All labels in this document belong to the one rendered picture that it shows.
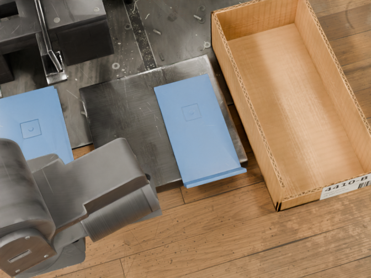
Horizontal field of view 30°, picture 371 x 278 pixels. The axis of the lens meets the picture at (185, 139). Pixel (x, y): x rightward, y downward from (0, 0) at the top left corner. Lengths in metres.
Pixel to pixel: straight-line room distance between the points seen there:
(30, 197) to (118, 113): 0.41
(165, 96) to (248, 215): 0.18
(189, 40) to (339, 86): 0.22
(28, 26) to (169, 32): 0.19
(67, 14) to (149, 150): 0.19
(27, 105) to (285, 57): 0.34
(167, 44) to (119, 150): 0.43
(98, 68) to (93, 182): 0.43
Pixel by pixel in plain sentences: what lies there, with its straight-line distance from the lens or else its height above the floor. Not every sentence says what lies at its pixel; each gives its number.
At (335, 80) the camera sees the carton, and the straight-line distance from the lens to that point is 0.85.
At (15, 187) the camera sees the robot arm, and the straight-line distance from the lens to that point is 0.46.
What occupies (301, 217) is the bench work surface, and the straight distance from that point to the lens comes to 0.82.
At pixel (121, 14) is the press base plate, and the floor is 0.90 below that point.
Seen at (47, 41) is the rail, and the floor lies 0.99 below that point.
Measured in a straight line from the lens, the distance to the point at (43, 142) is 0.77.
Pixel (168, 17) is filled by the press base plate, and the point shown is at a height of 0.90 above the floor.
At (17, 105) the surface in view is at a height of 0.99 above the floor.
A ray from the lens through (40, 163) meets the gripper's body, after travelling 0.63.
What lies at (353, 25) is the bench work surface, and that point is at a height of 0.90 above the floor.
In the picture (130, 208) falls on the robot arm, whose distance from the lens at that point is 0.52.
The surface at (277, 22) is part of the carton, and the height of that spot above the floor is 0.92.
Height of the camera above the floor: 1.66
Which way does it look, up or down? 62 degrees down
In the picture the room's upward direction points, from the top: 4 degrees counter-clockwise
